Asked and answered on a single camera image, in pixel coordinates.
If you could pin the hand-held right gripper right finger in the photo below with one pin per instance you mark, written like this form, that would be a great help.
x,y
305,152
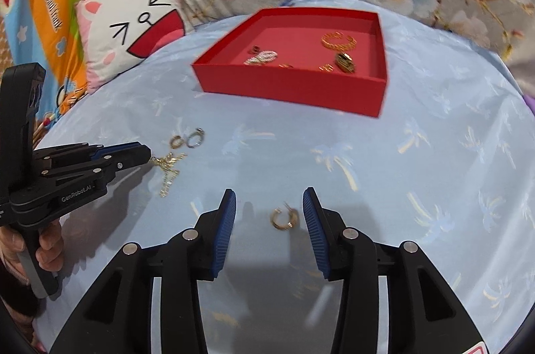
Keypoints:
x,y
313,228

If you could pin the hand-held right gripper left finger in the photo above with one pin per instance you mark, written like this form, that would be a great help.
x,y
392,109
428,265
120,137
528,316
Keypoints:
x,y
223,232

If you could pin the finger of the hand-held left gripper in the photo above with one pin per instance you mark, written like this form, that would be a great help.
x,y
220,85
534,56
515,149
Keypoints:
x,y
104,172
117,151

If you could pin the wide gold hoop earring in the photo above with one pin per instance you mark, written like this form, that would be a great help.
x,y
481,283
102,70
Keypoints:
x,y
273,221

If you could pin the red cardboard box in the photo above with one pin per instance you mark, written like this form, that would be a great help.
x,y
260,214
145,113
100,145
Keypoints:
x,y
292,88

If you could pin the gold wristwatch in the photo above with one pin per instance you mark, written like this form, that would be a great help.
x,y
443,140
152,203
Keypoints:
x,y
345,62

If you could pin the red clover earring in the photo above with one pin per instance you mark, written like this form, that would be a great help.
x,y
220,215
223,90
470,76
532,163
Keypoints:
x,y
255,49

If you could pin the gold bangle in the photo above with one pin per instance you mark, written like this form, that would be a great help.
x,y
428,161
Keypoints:
x,y
330,43

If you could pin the person's left forearm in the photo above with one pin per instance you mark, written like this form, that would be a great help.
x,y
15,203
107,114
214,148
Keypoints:
x,y
12,295

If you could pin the person's left hand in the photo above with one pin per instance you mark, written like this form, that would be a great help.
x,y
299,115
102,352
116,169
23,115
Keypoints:
x,y
48,249

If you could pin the small gold hoop earring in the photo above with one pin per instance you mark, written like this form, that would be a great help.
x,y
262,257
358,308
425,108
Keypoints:
x,y
176,143

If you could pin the silver hoop earring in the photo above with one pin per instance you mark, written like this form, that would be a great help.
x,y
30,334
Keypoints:
x,y
193,143

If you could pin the white cat face pillow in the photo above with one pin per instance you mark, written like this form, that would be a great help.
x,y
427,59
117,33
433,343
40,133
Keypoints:
x,y
125,27

